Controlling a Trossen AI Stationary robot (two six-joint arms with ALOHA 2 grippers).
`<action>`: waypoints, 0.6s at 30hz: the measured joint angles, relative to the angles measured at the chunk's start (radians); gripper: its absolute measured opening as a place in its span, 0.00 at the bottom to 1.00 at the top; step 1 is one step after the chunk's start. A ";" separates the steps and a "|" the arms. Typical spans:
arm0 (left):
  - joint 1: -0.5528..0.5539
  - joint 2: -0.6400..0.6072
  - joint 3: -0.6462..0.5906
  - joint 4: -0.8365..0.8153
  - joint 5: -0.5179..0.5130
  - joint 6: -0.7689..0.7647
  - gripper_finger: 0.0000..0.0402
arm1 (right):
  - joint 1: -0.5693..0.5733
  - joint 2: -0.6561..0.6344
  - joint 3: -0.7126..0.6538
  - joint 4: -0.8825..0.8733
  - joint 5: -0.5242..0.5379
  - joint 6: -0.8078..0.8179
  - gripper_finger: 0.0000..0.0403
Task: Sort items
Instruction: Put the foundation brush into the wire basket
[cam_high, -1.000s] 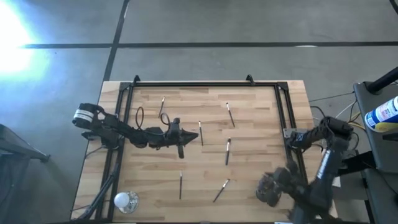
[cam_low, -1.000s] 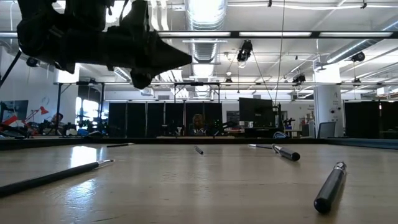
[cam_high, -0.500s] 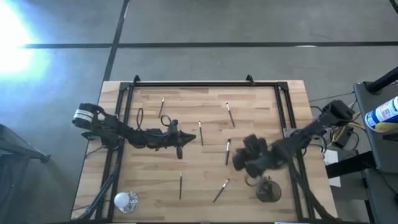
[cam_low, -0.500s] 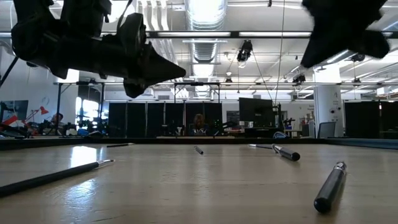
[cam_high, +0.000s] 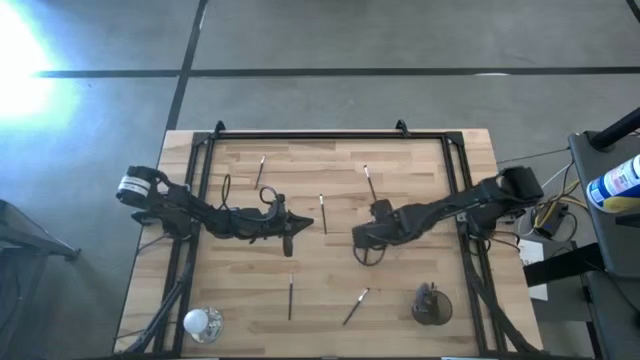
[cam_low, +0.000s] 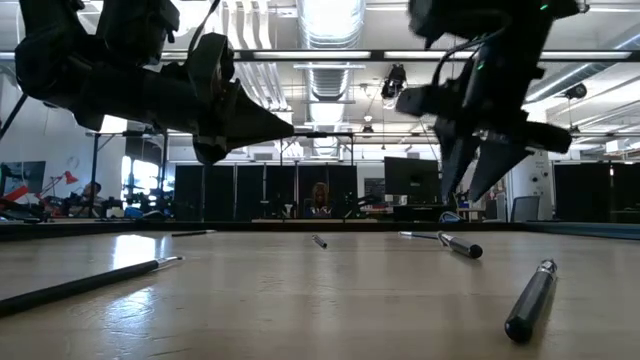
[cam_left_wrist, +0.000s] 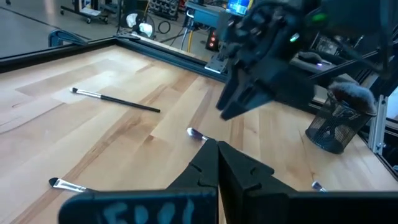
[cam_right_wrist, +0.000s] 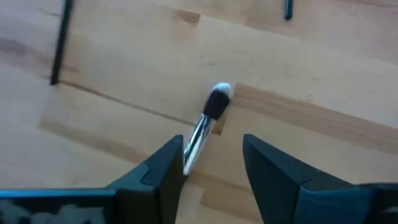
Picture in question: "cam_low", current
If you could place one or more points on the white building column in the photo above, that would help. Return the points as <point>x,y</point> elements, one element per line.
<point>537,185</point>

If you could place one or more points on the black background rig frame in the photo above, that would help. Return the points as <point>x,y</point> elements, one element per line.
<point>350,135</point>

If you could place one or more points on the black hanging camera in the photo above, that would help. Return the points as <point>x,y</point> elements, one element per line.
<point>395,80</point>

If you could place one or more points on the blue white striped object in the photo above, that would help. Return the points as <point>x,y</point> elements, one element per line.
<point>450,217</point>

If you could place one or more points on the thin black pen far-left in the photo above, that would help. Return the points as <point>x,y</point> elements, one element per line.
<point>192,233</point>

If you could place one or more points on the black partition panels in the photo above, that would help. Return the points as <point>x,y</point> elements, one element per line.
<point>220,192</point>
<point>582,192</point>

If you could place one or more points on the silver ventilation duct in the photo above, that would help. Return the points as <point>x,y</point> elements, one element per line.
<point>330,80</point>

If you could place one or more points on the black monitor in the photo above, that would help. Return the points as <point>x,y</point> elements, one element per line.
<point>412,180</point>

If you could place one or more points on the black ceiling camera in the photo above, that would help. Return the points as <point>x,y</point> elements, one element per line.
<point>576,91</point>

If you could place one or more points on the black metal table frame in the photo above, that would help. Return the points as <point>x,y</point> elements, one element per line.
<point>250,226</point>

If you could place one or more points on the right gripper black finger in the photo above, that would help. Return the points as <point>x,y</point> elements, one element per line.
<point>495,165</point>
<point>457,155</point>

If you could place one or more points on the long overhead light bar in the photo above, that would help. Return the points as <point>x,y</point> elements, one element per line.
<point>310,55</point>

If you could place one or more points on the person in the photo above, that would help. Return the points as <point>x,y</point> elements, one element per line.
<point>320,197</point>
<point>92,192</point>

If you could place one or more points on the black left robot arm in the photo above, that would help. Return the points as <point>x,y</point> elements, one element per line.
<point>75,75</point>

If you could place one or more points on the grey office chair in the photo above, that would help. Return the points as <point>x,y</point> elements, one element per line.
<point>525,210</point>

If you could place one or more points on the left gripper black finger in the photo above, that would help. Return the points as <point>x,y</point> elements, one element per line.
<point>255,115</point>
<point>255,136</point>

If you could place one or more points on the black pen near right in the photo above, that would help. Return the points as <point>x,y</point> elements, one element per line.
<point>531,300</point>

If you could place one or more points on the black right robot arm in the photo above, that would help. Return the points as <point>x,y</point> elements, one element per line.
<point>500,20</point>

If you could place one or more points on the red desk lamp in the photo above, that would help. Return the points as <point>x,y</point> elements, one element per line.
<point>71,177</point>

